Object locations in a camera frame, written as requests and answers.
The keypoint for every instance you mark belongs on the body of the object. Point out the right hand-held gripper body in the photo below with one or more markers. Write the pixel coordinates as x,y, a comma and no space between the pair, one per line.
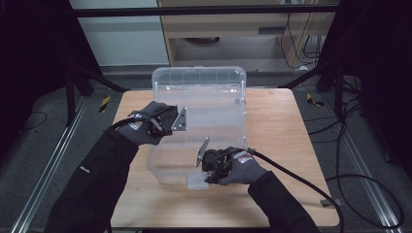
215,160

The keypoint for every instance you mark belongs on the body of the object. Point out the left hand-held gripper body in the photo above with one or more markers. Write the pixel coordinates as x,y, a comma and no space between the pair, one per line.
166,121

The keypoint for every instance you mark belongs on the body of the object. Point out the clear plastic storage box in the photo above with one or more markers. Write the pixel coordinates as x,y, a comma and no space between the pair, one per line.
207,97

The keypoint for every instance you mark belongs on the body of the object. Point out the person's left hand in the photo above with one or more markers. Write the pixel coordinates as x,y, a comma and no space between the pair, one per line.
139,131

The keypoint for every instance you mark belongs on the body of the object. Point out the person's right hand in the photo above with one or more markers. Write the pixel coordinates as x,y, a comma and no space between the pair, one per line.
244,171

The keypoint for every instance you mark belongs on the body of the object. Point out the yellow black floor tape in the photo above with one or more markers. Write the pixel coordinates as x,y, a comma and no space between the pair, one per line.
312,100
104,104

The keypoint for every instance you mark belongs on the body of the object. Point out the white cabinet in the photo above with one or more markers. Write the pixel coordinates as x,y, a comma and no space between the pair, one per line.
123,39

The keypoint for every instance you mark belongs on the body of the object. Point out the black metal stand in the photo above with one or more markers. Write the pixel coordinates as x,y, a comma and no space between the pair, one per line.
339,93
69,97

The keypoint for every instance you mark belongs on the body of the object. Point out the light wooden desk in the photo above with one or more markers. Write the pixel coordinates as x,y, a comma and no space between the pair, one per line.
226,24

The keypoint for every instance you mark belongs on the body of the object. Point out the grey tape strip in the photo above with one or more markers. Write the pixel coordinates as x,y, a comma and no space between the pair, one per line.
327,203

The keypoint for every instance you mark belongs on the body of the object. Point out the dark curtain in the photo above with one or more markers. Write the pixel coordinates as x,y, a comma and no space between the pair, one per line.
32,64
382,64

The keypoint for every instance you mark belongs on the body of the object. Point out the black horizontal frame bar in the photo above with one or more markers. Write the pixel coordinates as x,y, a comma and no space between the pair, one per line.
194,11

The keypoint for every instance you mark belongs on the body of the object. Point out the aluminium floor rail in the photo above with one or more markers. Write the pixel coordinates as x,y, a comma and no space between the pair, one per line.
362,168
48,168

